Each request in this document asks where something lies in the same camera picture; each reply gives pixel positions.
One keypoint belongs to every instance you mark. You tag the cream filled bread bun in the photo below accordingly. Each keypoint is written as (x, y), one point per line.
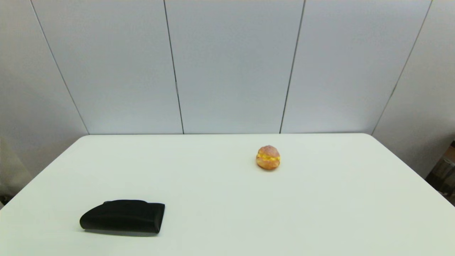
(268, 161)

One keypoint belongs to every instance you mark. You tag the grey metal rack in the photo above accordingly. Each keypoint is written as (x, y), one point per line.
(444, 174)

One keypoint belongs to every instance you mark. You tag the black glasses case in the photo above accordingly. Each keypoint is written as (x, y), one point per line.
(124, 217)

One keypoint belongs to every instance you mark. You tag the brown cardboard box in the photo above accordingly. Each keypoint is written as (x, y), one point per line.
(452, 153)

